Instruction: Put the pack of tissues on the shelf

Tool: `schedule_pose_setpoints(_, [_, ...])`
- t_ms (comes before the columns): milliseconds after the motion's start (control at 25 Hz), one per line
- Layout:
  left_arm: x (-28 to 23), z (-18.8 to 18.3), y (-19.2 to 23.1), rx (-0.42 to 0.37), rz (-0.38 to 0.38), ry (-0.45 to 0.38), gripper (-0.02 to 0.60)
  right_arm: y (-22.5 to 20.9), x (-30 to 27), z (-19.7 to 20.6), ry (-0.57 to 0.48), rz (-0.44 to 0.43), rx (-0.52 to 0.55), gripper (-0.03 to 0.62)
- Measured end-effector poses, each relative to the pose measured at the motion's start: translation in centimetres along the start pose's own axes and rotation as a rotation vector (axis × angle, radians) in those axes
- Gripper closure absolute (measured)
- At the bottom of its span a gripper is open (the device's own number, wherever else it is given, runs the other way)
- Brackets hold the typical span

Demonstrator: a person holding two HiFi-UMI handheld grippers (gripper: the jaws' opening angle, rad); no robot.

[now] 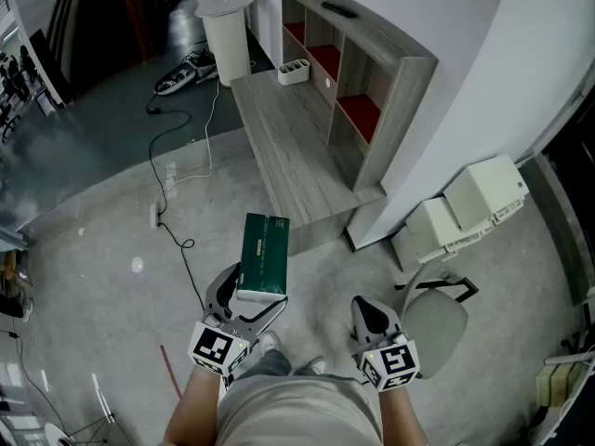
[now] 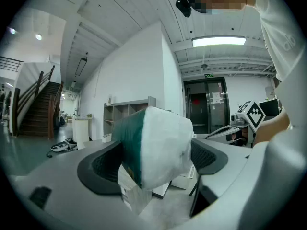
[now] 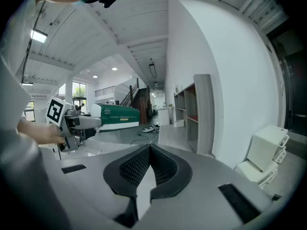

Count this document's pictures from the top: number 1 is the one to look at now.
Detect person's right forearm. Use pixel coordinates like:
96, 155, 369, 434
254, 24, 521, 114
378, 386, 430, 446

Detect thin black cable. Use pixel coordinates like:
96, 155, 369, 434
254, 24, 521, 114
0, 328, 72, 439

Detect person's left white shoe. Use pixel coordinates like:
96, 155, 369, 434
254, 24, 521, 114
258, 331, 283, 357

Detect grey office chair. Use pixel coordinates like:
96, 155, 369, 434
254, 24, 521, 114
393, 261, 480, 381

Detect green pack of tissues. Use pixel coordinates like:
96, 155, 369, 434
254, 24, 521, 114
236, 212, 292, 303

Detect black floor cable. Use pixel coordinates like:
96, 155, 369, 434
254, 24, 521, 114
146, 91, 206, 318

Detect person's grey trousers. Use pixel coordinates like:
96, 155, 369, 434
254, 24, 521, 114
236, 348, 329, 383

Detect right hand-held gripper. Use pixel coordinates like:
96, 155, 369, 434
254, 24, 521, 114
350, 295, 423, 393

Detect white floor cable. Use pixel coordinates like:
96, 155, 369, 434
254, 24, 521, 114
161, 77, 221, 203

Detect grey wooden low desk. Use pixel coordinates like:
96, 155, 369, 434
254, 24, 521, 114
229, 69, 388, 257

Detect large white box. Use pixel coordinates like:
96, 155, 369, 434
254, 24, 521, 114
443, 154, 530, 228

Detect black tripod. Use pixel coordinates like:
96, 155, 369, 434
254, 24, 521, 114
44, 413, 137, 446

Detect stack of pale boxes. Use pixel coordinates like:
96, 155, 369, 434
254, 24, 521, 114
535, 361, 588, 409

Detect red stick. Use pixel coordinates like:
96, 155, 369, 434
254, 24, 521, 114
159, 344, 184, 400

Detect white round table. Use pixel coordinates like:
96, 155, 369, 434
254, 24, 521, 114
193, 0, 262, 88

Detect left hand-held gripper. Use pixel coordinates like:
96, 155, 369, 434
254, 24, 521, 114
187, 261, 289, 388

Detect person's left forearm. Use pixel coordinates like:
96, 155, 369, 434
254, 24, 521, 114
161, 365, 225, 446

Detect grey wooden shelf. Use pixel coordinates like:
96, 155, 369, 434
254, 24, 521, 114
280, 0, 439, 195

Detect black remote control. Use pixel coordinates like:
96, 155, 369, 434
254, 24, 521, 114
321, 0, 359, 20

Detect person's grey shirt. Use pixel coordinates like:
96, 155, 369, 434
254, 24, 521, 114
215, 373, 385, 446

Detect white organiser box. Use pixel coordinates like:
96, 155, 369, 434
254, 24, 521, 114
277, 60, 311, 86

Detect small white box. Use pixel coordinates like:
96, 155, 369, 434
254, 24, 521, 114
403, 196, 495, 265

